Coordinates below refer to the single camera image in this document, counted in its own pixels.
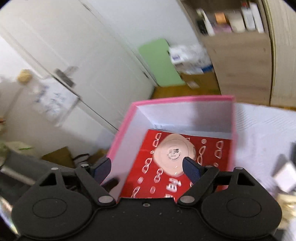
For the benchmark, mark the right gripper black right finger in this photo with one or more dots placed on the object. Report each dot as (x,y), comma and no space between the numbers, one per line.
(202,178)

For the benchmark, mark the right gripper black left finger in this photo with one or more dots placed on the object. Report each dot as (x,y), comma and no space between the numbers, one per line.
(91,179)

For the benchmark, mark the pink cardboard box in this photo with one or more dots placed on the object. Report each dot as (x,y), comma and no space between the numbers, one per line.
(204,115)

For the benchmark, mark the pink round case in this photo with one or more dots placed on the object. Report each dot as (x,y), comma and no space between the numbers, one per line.
(171,151)

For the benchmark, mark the red glasses-pattern cloth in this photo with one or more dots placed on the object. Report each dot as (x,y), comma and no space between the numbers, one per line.
(157,170)

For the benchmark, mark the cardboard box on floor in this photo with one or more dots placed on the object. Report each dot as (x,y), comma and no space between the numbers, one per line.
(206,82)

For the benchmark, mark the white door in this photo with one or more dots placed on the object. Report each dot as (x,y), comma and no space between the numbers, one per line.
(41,111)

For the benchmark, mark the white plastic package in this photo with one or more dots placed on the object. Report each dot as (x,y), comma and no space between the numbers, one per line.
(191,59)

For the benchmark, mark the green folding table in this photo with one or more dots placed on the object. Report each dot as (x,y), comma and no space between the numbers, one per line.
(156,56)

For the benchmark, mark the wooden shelf cabinet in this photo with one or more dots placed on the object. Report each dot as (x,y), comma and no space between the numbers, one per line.
(236,37)

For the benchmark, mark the metal door handle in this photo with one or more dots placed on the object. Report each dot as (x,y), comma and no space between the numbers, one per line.
(65,76)

